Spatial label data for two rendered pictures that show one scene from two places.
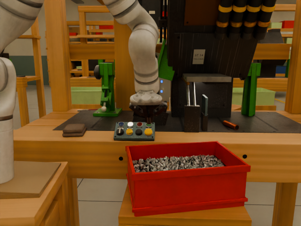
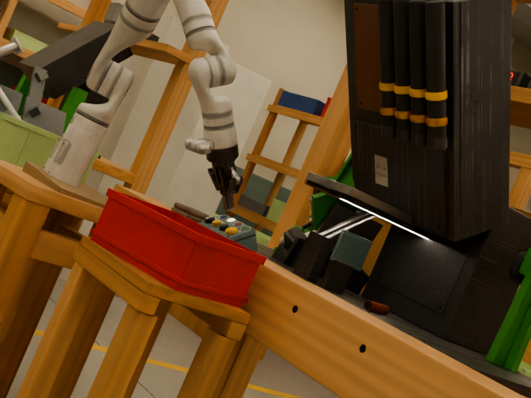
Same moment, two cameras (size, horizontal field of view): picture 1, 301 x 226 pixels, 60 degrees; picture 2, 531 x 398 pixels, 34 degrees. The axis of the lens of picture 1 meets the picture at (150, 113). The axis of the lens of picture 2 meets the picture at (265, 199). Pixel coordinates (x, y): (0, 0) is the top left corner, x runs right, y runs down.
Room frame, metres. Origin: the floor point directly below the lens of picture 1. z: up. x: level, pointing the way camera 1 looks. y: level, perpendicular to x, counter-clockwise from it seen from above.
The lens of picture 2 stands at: (-0.34, -1.63, 1.04)
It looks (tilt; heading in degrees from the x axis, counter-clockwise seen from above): 0 degrees down; 51
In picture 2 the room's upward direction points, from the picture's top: 23 degrees clockwise
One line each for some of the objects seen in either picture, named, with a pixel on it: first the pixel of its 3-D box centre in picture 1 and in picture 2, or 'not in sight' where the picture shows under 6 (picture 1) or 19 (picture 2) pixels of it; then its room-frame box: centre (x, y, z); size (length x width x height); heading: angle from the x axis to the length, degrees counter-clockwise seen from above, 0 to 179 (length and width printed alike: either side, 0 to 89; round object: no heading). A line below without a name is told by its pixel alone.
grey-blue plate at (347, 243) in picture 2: (204, 112); (345, 263); (1.08, -0.23, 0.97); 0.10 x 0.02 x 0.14; 177
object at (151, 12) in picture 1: (158, 13); not in sight; (1.46, -0.04, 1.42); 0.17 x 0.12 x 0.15; 87
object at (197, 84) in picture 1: (199, 82); (449, 261); (1.38, -0.26, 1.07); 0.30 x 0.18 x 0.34; 87
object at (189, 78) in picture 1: (200, 76); (385, 212); (1.14, -0.22, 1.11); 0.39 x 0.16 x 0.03; 177
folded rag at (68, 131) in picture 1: (75, 129); (193, 215); (1.01, 0.30, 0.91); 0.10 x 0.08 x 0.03; 5
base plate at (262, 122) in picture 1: (179, 121); (355, 300); (1.24, -0.14, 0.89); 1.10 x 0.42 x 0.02; 87
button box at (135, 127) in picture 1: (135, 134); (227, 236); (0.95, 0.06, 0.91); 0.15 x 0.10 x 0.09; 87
